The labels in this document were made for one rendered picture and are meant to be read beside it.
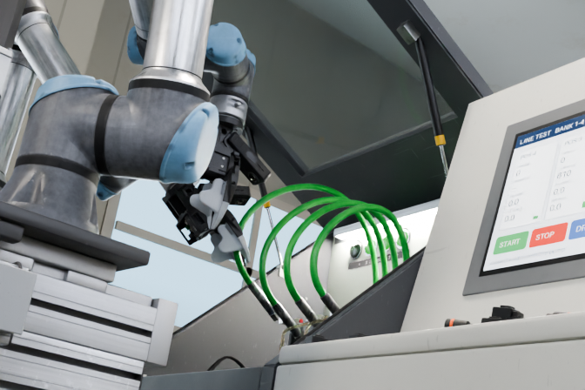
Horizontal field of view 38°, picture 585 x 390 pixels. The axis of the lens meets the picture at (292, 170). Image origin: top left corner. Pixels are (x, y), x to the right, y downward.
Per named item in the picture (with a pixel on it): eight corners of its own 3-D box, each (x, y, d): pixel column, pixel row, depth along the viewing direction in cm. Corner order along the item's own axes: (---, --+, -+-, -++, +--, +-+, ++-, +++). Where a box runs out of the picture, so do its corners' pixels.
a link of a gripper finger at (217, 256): (221, 281, 173) (197, 244, 174) (243, 268, 177) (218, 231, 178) (228, 277, 171) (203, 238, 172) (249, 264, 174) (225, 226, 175)
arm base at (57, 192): (10, 211, 106) (31, 139, 109) (-34, 229, 117) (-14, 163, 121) (115, 247, 114) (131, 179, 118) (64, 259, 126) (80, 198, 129)
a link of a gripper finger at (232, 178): (213, 204, 158) (221, 161, 162) (221, 206, 159) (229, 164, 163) (225, 198, 155) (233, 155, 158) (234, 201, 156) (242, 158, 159)
